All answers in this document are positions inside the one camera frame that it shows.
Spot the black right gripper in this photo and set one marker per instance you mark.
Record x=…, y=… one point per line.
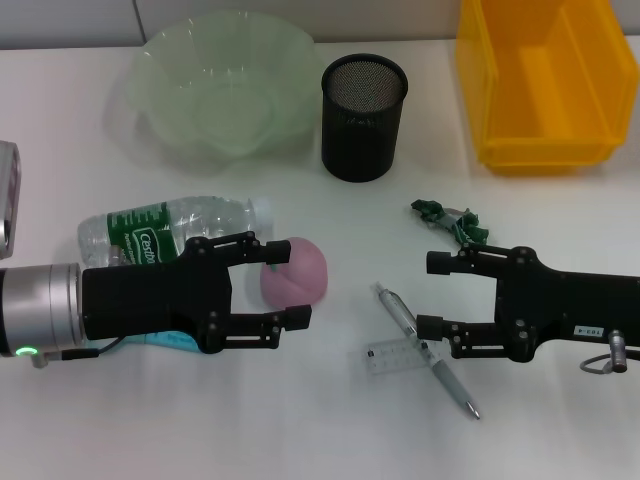
x=575, y=310

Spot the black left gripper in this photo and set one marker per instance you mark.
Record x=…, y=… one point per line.
x=130, y=300

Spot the pink toy peach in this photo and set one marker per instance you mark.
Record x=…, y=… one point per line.
x=305, y=275

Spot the clear green-label water bottle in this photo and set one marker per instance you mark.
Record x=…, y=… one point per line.
x=200, y=220

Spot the blue teal sheathed scissors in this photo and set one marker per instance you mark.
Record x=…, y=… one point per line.
x=175, y=341

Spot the silver grey ballpoint pen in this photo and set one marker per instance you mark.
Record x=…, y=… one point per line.
x=450, y=385

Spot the clear plastic ruler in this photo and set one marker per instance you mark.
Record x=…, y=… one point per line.
x=385, y=357

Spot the black mesh pen holder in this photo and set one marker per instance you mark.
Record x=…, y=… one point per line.
x=360, y=140

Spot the translucent green fruit bowl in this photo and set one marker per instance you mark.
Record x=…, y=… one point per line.
x=225, y=100

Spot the yellow plastic bin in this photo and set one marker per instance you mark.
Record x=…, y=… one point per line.
x=550, y=100

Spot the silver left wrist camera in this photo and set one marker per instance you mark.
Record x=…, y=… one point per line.
x=10, y=200

